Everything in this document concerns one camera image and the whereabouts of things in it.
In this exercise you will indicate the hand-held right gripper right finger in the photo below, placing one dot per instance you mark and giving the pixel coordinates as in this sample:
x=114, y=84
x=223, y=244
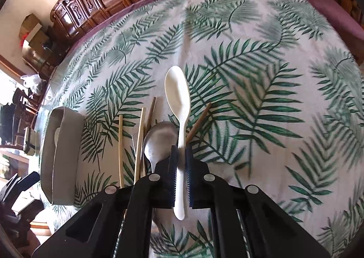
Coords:
x=188, y=167

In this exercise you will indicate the grey utensil holder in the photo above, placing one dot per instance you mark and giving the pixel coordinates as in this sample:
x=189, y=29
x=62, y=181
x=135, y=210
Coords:
x=66, y=161

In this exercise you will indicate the cardboard boxes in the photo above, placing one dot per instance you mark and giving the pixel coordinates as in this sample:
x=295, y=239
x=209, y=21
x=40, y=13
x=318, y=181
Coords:
x=30, y=29

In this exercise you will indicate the purple seat cushion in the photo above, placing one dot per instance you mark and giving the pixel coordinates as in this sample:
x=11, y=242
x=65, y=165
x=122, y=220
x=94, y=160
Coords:
x=332, y=13

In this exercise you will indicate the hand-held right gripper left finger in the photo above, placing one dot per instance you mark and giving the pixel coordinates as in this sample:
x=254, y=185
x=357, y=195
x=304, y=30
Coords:
x=174, y=167

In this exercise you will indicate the metal spoon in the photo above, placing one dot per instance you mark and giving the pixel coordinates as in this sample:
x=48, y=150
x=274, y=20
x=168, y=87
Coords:
x=159, y=141

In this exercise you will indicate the white plastic bag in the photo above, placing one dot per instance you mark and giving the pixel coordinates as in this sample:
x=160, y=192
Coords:
x=31, y=83

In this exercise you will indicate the leaf print tablecloth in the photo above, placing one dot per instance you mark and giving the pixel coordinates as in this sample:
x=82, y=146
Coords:
x=256, y=147

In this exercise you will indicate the large white plastic spoon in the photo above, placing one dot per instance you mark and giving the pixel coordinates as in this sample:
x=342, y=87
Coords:
x=177, y=90

